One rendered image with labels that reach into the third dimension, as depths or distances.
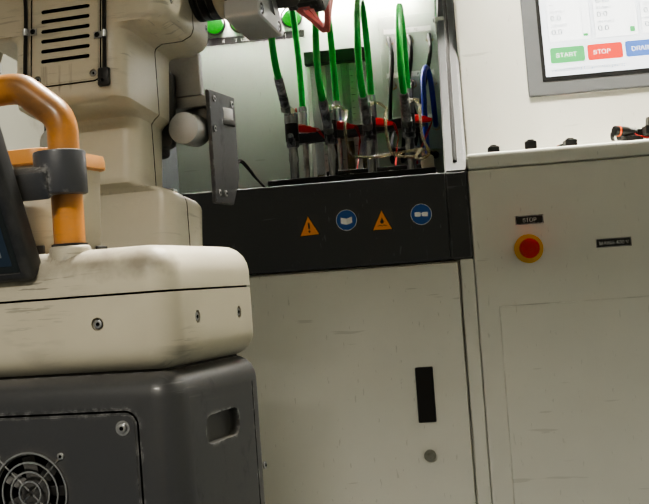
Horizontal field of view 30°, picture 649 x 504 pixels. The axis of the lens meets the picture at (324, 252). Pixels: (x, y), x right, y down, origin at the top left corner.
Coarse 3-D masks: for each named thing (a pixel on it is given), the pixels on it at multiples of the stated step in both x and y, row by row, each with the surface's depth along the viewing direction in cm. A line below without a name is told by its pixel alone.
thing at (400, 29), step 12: (396, 12) 242; (396, 24) 239; (396, 36) 238; (396, 48) 237; (408, 60) 259; (408, 72) 258; (408, 84) 258; (408, 96) 240; (408, 108) 243; (408, 120) 245
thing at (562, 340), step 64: (512, 0) 253; (512, 64) 249; (512, 128) 246; (576, 128) 244; (640, 128) 242; (512, 192) 222; (576, 192) 221; (640, 192) 220; (512, 256) 222; (576, 256) 221; (640, 256) 219; (512, 320) 222; (576, 320) 220; (640, 320) 219; (512, 384) 221; (576, 384) 220; (640, 384) 219; (512, 448) 221; (576, 448) 220; (640, 448) 218
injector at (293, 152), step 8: (288, 120) 252; (296, 120) 253; (288, 128) 252; (296, 128) 253; (288, 136) 250; (296, 136) 253; (288, 144) 252; (296, 144) 253; (296, 152) 253; (296, 160) 253; (296, 168) 253; (296, 176) 253
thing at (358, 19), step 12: (360, 0) 246; (360, 12) 242; (360, 24) 240; (360, 36) 238; (360, 48) 237; (360, 60) 237; (360, 72) 237; (372, 72) 264; (360, 84) 238; (372, 84) 263; (360, 96) 240; (372, 96) 263; (360, 108) 243
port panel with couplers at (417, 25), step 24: (384, 24) 280; (408, 24) 279; (432, 24) 278; (384, 48) 279; (408, 48) 279; (432, 48) 278; (384, 72) 279; (432, 72) 278; (384, 96) 279; (432, 144) 278
